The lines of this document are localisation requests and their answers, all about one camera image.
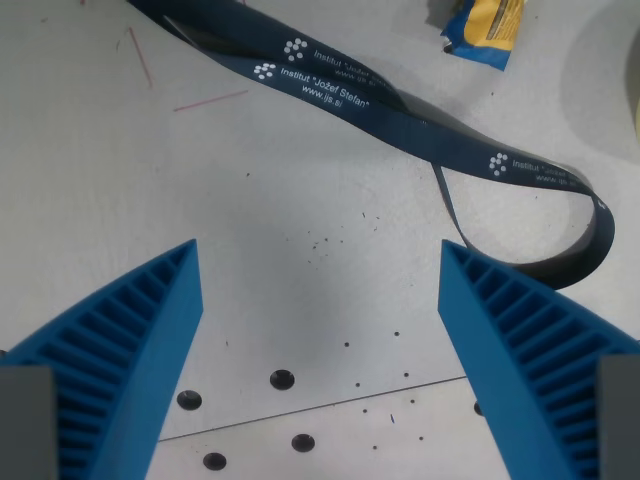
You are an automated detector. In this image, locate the yellow and blue snack wrapper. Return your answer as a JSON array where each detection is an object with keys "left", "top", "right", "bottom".
[{"left": 439, "top": 0, "right": 527, "bottom": 72}]

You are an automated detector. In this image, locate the dark blue printed lanyard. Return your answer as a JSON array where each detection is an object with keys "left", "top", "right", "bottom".
[{"left": 127, "top": 0, "right": 616, "bottom": 292}]

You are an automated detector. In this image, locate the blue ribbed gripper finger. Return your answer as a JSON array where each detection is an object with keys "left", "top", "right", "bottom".
[
  {"left": 0, "top": 238, "right": 206, "bottom": 480},
  {"left": 437, "top": 239, "right": 640, "bottom": 480}
]

